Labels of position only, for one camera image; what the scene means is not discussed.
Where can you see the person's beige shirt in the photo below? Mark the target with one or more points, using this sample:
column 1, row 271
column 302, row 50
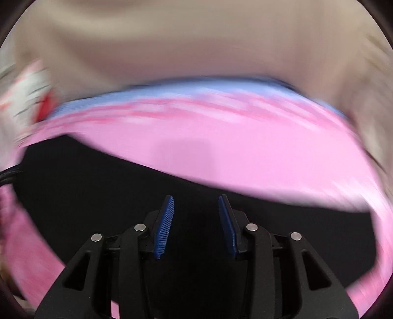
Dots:
column 184, row 40

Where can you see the white red printed pillow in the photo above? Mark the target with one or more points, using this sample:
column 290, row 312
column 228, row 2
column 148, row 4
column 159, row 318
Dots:
column 27, row 89

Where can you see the pink printed blanket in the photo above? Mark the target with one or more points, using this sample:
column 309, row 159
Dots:
column 245, row 147

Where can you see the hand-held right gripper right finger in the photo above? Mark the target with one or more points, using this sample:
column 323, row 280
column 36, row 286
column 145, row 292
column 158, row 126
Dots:
column 227, row 220

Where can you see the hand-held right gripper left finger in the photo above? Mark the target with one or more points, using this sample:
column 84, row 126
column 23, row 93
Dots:
column 165, row 220

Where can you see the black pants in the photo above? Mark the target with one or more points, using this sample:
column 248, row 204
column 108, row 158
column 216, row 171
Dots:
column 92, row 190

